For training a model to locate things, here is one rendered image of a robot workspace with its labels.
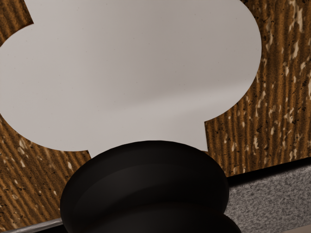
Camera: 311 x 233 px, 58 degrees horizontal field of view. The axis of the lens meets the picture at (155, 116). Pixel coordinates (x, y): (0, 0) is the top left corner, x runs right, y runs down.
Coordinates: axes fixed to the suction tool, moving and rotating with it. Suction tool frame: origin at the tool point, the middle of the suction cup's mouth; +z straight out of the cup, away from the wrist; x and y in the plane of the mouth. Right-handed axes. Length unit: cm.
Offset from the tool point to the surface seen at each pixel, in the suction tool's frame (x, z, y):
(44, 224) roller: 12.2, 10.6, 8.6
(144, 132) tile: 3.4, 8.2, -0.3
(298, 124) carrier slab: 5.2, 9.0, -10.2
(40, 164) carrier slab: 5.0, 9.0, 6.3
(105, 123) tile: 2.3, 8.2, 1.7
